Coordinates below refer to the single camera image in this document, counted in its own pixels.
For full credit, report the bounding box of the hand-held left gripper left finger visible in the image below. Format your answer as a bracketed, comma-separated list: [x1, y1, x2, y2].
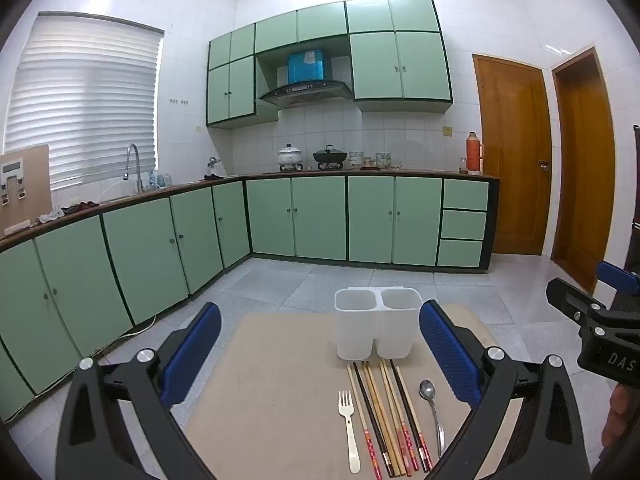
[56, 302, 222, 480]

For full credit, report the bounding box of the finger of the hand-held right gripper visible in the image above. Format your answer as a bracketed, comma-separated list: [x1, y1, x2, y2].
[596, 261, 640, 311]
[546, 277, 609, 327]

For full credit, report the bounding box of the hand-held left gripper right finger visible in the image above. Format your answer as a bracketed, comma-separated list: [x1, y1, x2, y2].
[419, 300, 593, 480]

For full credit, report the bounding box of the metal spoon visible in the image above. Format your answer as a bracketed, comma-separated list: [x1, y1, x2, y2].
[419, 379, 446, 458]

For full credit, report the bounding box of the cream chopstick red end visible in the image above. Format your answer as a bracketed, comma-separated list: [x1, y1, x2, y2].
[396, 366, 434, 467]
[346, 364, 383, 479]

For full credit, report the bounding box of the black chopstick red end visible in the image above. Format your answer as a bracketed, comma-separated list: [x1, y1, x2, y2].
[390, 359, 432, 473]
[353, 361, 396, 477]

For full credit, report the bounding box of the plain bamboo chopstick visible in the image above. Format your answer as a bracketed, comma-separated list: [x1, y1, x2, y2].
[362, 361, 401, 477]
[367, 361, 406, 477]

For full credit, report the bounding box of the white two-compartment utensil holder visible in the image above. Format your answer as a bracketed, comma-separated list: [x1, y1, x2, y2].
[334, 286, 425, 361]

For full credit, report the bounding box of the white plastic fork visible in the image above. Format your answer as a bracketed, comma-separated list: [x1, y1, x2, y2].
[338, 391, 362, 474]

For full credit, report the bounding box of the person's right hand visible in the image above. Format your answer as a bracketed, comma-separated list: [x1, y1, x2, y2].
[602, 385, 637, 450]

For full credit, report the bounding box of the black furniture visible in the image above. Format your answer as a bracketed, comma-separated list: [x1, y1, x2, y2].
[631, 125, 640, 233]

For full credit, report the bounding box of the green drawer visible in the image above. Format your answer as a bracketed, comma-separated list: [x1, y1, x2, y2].
[441, 210, 487, 241]
[438, 240, 484, 268]
[443, 179, 489, 212]

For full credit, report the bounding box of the green base cabinet run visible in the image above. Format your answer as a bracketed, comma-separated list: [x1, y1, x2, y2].
[243, 172, 501, 275]
[0, 179, 251, 423]

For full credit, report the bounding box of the orange thermos flask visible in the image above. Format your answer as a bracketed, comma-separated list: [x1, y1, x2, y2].
[466, 131, 485, 175]

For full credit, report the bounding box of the dark cloth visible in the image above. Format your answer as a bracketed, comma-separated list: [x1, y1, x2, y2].
[39, 201, 101, 223]

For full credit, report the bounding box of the metal kitchen faucet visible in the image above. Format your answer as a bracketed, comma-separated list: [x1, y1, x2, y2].
[122, 143, 144, 194]

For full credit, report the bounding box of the white lidded pot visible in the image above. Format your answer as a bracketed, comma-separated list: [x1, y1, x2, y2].
[277, 143, 303, 171]

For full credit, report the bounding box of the wooden board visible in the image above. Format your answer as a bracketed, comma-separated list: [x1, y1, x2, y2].
[0, 144, 53, 235]

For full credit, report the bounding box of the black wok with lid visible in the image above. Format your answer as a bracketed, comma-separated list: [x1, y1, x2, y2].
[313, 144, 347, 170]

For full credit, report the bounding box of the white device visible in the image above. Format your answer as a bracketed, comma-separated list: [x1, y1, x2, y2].
[0, 158, 26, 206]

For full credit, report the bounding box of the white window blind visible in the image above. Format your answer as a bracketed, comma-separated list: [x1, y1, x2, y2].
[4, 12, 165, 191]

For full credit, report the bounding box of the black range hood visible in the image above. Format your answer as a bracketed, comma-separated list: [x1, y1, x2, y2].
[259, 80, 354, 109]

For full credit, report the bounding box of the blue box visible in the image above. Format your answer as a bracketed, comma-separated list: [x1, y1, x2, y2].
[287, 50, 331, 84]

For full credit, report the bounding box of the white cable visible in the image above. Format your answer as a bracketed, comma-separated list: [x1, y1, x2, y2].
[92, 317, 163, 356]

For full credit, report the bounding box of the wooden door with handle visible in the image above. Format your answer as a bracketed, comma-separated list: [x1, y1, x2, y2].
[472, 53, 553, 257]

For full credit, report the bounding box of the green wall cabinet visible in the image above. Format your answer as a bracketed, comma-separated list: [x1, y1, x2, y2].
[255, 1, 348, 54]
[345, 0, 454, 113]
[206, 24, 279, 130]

